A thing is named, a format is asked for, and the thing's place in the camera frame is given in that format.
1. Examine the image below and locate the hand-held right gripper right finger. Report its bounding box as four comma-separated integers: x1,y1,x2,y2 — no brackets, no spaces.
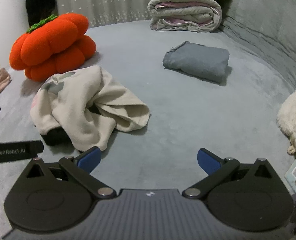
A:
182,149,279,200

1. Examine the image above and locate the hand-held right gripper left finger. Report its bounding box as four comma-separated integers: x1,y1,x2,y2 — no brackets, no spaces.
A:
19,146,117,200

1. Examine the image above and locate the cream sweatshirt with black sleeves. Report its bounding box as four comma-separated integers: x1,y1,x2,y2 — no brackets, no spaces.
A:
30,65,150,152

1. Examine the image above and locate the grey-blue bed sheet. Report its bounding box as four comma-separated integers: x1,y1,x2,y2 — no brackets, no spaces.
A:
0,19,296,235

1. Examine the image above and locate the white plush toy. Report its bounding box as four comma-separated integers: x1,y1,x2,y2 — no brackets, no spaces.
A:
276,85,296,155

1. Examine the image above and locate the folded grey garment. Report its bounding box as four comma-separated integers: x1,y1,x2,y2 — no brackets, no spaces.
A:
162,41,230,84

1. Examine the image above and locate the orange pumpkin plush pillow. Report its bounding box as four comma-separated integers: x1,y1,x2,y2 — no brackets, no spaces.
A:
9,14,97,82

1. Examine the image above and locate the folded grey and pink quilt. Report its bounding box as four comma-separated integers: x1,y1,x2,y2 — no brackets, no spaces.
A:
147,0,222,33

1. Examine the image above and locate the grey quilted bedspread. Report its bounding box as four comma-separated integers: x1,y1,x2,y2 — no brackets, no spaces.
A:
220,0,296,93

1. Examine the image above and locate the black plush cushion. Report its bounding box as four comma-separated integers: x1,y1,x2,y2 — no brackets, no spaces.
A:
26,0,58,27

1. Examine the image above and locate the grey star-print curtain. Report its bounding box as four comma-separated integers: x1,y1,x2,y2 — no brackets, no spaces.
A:
48,0,176,28

